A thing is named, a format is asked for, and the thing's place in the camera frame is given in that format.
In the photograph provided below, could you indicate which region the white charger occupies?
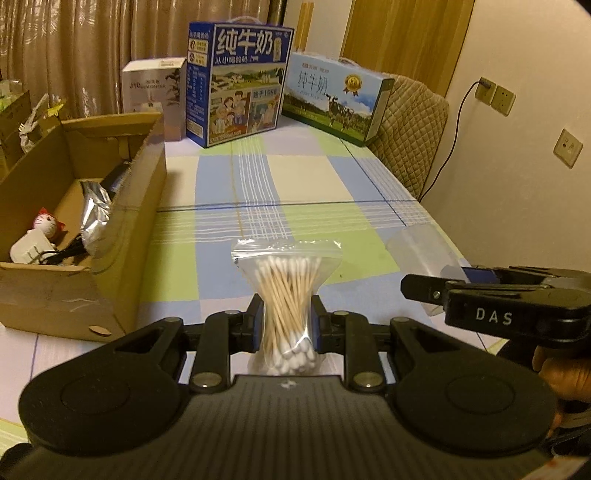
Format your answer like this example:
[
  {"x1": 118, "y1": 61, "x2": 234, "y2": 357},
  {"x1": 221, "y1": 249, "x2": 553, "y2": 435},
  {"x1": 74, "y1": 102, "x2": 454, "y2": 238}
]
[{"x1": 10, "y1": 232, "x2": 53, "y2": 265}]

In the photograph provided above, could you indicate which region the bag of cotton swabs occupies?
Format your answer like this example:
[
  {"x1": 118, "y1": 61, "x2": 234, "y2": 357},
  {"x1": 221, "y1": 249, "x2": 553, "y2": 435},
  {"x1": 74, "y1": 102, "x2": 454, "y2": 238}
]
[{"x1": 231, "y1": 237, "x2": 345, "y2": 377}]

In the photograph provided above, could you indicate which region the beige curtain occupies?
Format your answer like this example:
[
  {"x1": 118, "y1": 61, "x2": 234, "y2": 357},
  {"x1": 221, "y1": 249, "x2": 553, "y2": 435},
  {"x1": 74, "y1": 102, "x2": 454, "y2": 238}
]
[{"x1": 0, "y1": 0, "x2": 343, "y2": 121}]

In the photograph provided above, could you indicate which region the wall socket with plug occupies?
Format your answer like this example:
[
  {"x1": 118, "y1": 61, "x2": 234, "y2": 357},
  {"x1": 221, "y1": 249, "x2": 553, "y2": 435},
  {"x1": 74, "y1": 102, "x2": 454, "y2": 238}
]
[{"x1": 475, "y1": 76, "x2": 498, "y2": 105}]

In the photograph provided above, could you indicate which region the wooden door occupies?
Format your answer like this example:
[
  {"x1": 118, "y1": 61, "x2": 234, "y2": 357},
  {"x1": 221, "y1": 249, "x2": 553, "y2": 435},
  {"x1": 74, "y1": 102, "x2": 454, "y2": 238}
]
[{"x1": 341, "y1": 0, "x2": 476, "y2": 98}]

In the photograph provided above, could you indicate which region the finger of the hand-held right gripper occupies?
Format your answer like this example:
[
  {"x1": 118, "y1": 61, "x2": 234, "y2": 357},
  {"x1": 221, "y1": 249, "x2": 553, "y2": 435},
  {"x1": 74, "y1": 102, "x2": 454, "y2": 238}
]
[
  {"x1": 401, "y1": 273, "x2": 463, "y2": 308},
  {"x1": 461, "y1": 265, "x2": 509, "y2": 284}
]

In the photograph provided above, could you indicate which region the red cat toy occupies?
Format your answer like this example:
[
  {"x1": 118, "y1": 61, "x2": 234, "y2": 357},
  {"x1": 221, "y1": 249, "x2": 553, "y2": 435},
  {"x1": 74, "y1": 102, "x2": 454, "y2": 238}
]
[{"x1": 31, "y1": 208, "x2": 66, "y2": 243}]

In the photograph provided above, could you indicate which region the black shaver box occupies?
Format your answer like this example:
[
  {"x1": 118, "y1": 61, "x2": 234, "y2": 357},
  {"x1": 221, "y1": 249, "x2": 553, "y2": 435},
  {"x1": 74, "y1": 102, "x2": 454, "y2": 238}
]
[{"x1": 99, "y1": 159, "x2": 135, "y2": 195}]

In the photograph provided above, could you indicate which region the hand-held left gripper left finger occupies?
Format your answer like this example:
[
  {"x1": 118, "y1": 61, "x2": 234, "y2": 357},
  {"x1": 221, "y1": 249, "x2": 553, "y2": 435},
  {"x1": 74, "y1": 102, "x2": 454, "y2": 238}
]
[{"x1": 106, "y1": 294, "x2": 265, "y2": 394}]

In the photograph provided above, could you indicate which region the black cable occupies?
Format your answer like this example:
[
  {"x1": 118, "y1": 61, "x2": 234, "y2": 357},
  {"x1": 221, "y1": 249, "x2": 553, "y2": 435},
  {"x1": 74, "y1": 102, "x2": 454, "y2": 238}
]
[{"x1": 41, "y1": 233, "x2": 91, "y2": 269}]

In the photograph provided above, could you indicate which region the clear plastic cup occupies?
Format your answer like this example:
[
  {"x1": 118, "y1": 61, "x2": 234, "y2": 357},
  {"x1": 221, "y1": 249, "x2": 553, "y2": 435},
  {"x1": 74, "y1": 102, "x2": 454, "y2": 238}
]
[{"x1": 385, "y1": 223, "x2": 465, "y2": 319}]

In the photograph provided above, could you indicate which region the small cardboard box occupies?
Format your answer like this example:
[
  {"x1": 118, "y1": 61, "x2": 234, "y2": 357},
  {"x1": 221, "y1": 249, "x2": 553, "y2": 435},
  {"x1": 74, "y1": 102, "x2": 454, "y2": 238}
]
[{"x1": 0, "y1": 90, "x2": 64, "y2": 181}]

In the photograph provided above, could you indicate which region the chair with quilted beige cover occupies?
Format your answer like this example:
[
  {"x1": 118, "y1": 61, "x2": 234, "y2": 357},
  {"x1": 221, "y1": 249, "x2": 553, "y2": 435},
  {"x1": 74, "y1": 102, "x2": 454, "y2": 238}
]
[{"x1": 368, "y1": 74, "x2": 451, "y2": 202}]

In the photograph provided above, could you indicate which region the blue milk carton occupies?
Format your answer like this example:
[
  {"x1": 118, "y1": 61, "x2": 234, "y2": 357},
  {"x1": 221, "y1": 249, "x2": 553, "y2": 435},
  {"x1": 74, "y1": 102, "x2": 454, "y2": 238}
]
[{"x1": 185, "y1": 17, "x2": 295, "y2": 149}]

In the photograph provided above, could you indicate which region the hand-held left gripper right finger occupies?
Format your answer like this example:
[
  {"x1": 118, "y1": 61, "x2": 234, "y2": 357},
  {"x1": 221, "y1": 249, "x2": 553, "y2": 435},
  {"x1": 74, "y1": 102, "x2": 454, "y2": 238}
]
[{"x1": 311, "y1": 295, "x2": 486, "y2": 391}]

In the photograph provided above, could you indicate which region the person's right hand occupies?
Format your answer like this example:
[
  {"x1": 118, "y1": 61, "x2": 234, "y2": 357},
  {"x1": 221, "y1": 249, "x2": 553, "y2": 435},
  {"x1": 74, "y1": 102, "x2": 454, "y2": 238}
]
[{"x1": 531, "y1": 346, "x2": 591, "y2": 403}]

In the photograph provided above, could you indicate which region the white humidifier box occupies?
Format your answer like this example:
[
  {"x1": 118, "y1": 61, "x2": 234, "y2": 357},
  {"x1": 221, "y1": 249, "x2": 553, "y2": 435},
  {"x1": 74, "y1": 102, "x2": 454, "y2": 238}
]
[{"x1": 121, "y1": 56, "x2": 188, "y2": 143}]

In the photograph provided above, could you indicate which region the large cardboard box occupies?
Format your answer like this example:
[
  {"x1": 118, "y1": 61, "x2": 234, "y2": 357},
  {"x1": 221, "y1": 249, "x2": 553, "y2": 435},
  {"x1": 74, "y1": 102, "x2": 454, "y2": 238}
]
[{"x1": 0, "y1": 112, "x2": 168, "y2": 343}]

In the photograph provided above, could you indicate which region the green and white milk carton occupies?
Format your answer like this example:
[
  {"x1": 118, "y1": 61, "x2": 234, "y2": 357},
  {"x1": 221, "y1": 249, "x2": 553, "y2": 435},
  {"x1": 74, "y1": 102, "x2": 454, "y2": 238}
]
[{"x1": 281, "y1": 51, "x2": 396, "y2": 148}]

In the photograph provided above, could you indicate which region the dark wall cable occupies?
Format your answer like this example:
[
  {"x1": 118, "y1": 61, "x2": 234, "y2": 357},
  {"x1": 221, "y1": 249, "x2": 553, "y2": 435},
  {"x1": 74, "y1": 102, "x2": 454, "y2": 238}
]
[{"x1": 418, "y1": 78, "x2": 484, "y2": 202}]

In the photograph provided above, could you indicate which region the box of green packets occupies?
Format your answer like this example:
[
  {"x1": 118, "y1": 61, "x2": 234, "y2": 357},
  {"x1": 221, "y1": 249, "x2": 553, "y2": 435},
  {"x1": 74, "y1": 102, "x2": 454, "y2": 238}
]
[{"x1": 0, "y1": 78, "x2": 24, "y2": 112}]

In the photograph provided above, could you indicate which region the beige wall socket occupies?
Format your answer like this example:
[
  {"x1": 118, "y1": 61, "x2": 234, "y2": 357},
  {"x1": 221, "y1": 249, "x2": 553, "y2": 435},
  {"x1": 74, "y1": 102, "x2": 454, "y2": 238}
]
[
  {"x1": 492, "y1": 85, "x2": 517, "y2": 116},
  {"x1": 554, "y1": 128, "x2": 584, "y2": 169}
]

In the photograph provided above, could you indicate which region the silver foil bag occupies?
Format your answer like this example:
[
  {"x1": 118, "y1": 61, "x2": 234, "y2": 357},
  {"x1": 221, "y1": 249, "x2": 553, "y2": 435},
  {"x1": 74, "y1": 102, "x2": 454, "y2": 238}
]
[{"x1": 79, "y1": 180, "x2": 114, "y2": 258}]

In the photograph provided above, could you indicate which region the plaid tablecloth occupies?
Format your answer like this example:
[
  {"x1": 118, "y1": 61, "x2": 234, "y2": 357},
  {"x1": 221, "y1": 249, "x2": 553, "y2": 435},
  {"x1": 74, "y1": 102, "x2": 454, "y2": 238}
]
[{"x1": 0, "y1": 113, "x2": 504, "y2": 444}]

